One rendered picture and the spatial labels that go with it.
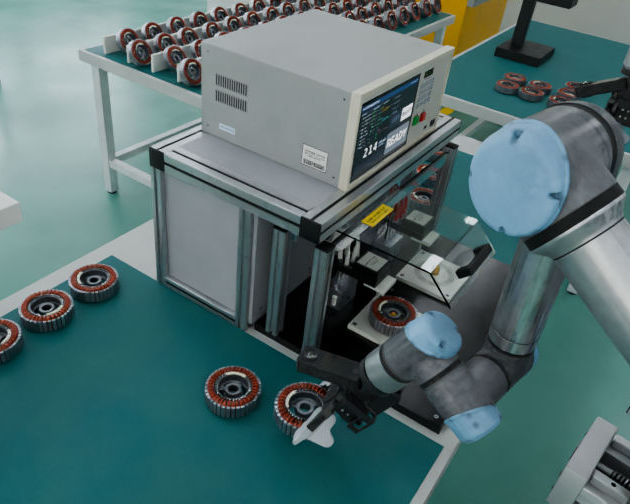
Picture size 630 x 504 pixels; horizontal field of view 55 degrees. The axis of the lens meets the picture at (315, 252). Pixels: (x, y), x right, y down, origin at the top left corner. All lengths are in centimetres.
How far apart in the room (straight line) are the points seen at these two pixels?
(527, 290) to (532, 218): 26
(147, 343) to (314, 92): 64
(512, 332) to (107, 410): 77
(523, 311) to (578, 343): 194
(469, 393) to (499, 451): 139
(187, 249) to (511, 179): 90
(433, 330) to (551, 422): 162
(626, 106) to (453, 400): 84
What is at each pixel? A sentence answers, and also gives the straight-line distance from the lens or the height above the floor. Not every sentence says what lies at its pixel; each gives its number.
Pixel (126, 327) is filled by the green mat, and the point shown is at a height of 75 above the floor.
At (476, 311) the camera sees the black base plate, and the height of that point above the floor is 77.
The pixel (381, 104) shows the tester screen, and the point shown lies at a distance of 123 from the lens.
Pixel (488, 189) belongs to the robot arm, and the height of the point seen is 141.
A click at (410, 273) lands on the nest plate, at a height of 78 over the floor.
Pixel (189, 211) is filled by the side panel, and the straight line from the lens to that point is 135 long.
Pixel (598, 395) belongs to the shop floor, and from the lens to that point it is 268.
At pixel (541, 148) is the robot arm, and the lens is 66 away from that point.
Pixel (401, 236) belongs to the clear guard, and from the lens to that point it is 121.
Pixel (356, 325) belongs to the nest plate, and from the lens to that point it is 140.
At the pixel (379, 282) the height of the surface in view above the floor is 89.
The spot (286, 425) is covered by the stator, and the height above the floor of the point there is 84.
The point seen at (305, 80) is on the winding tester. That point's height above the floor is 131.
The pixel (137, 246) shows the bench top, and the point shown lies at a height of 75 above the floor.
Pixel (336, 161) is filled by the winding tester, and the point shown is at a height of 117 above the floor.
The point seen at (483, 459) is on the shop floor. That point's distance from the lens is 226.
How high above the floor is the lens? 172
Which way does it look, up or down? 36 degrees down
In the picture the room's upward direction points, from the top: 7 degrees clockwise
